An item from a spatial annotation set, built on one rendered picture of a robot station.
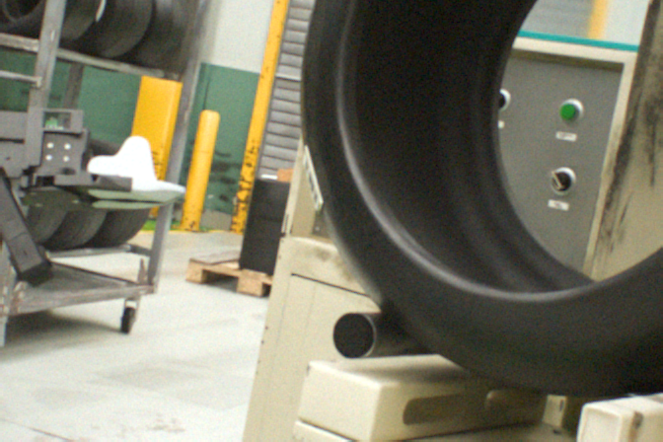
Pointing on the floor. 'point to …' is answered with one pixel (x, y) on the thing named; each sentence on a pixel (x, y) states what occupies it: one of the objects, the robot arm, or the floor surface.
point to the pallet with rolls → (252, 241)
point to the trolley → (25, 296)
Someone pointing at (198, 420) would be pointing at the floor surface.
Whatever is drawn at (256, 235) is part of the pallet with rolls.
